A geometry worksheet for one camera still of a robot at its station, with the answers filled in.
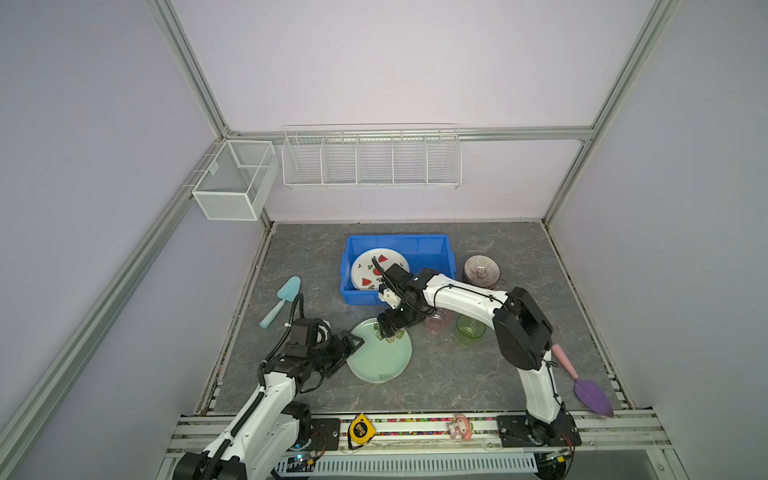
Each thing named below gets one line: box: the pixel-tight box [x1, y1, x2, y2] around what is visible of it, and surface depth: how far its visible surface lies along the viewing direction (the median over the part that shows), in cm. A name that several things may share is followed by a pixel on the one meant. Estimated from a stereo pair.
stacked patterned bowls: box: [462, 254, 501, 290], surface depth 98 cm
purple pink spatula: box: [552, 344, 614, 418], surface depth 82 cm
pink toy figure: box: [447, 413, 472, 441], surface depth 74 cm
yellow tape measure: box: [349, 413, 377, 445], surface depth 75 cm
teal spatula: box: [259, 275, 302, 329], surface depth 103 cm
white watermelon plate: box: [351, 248, 410, 291], surface depth 108 cm
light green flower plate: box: [346, 317, 413, 383], surface depth 87 cm
